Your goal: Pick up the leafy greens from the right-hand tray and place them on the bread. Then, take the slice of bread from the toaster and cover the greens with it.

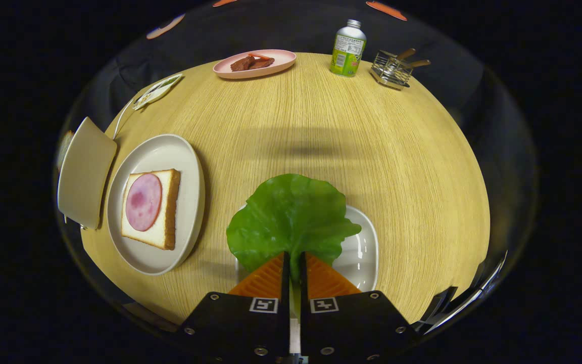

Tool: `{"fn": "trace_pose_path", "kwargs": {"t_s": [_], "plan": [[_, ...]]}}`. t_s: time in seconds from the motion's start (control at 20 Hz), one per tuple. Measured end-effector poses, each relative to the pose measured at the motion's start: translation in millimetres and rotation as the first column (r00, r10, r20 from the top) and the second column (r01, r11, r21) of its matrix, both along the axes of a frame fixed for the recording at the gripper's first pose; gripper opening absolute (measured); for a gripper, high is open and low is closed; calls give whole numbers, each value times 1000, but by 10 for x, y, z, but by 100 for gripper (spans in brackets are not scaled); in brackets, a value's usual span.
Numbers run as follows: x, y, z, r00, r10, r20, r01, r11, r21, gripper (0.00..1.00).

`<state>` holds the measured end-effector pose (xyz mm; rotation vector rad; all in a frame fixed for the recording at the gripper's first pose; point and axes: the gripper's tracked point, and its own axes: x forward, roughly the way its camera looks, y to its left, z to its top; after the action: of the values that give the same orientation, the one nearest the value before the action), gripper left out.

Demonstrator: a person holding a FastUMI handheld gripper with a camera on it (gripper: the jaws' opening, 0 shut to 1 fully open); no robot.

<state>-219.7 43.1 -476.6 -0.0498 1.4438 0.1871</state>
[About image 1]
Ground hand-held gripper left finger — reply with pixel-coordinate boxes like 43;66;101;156
176;251;292;362

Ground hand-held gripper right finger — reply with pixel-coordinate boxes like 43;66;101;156
300;251;421;363

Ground green lettuce leaf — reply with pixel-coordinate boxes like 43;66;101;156
226;173;362;276

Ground small white rounded plate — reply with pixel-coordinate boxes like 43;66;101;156
234;204;380;294

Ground white bread slice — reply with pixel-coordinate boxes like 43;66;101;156
121;168;181;251

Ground pink ham slice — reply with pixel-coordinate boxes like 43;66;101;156
125;173;163;232

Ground large round white plate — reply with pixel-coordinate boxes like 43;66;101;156
106;133;206;276

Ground beige toaster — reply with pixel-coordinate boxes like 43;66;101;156
57;117;118;231

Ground white divided dish with beans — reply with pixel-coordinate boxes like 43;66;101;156
132;73;184;111

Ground brown cooked meat slices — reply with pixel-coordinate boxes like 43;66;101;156
230;54;275;72

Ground pink plate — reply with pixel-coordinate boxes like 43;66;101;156
213;49;297;80

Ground silver bottle with green label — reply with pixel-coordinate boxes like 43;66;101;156
329;19;367;77

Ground white power cable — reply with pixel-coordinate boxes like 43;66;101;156
113;99;135;140

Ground small wire basket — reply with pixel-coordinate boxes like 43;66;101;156
370;50;414;92

